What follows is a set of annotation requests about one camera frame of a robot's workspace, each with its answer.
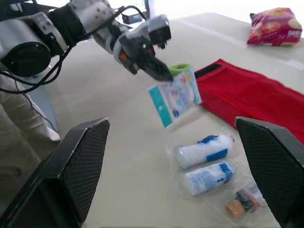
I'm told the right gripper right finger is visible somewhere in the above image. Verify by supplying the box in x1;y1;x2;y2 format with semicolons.
235;116;304;228

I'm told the white and teal small box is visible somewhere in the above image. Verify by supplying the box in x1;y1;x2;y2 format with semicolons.
146;67;203;130

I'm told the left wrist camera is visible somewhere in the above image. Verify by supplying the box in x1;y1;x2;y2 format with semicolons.
130;14;172;50

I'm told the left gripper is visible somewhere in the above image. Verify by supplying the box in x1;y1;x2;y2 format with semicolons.
118;35;158;75

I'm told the small black box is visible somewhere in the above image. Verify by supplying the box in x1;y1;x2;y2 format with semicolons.
121;13;141;25

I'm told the red mesh pouch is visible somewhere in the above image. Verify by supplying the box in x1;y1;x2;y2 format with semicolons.
194;58;304;134

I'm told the clear pack with brown roll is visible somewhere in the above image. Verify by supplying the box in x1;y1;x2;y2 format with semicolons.
224;182;269;222

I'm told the white gauze roll blue label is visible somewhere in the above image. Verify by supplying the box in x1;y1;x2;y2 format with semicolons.
179;161;238;198
165;132;236;171

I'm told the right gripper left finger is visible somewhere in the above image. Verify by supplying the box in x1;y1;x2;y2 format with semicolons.
0;117;111;228

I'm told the green roll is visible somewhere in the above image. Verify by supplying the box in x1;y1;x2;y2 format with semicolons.
168;62;191;77

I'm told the black cable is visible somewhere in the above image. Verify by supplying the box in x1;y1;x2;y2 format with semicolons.
0;45;75;94

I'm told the pink snack pack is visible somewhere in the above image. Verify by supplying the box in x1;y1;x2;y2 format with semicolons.
246;7;303;48

